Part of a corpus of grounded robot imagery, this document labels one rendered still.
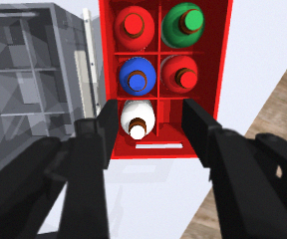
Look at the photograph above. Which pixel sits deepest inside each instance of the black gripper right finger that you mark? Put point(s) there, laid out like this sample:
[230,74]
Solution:
[246,204]

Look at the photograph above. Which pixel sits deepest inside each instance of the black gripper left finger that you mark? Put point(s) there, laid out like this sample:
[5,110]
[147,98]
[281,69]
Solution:
[31,183]

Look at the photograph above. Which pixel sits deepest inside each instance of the green bottle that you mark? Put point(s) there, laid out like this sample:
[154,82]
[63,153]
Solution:
[179,29]

